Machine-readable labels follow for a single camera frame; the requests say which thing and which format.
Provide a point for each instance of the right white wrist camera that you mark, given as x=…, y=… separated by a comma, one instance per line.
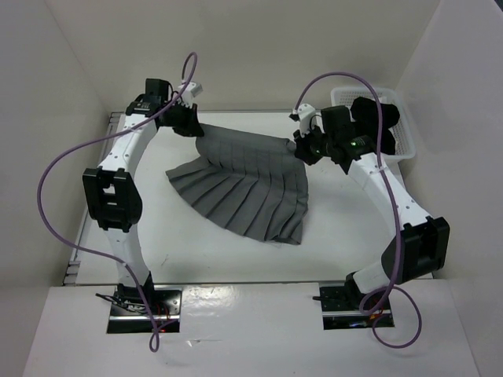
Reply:
x=303, y=115

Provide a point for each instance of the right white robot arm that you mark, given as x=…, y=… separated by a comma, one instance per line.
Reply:
x=356, y=138

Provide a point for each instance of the white plastic basket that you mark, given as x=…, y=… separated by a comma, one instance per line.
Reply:
x=404, y=145

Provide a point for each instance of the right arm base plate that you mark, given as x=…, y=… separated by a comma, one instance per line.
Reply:
x=339, y=310

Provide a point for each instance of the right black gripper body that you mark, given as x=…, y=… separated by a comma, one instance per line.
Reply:
x=313, y=144

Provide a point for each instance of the aluminium table edge rail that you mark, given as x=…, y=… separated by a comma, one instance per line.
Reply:
x=94, y=183

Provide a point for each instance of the black skirt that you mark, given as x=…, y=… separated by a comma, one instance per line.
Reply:
x=365, y=115

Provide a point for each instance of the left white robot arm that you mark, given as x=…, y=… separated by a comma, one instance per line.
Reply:
x=112, y=197

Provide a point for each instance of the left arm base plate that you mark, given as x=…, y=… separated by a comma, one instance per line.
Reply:
x=128, y=313

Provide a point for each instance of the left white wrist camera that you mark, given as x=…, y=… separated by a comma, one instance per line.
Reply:
x=188, y=92

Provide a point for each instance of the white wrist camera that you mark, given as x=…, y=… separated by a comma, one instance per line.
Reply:
x=303, y=115
x=188, y=92

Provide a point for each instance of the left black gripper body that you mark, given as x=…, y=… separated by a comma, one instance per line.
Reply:
x=178, y=117

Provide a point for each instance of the grey pleated skirt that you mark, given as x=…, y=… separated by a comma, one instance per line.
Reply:
x=249, y=184

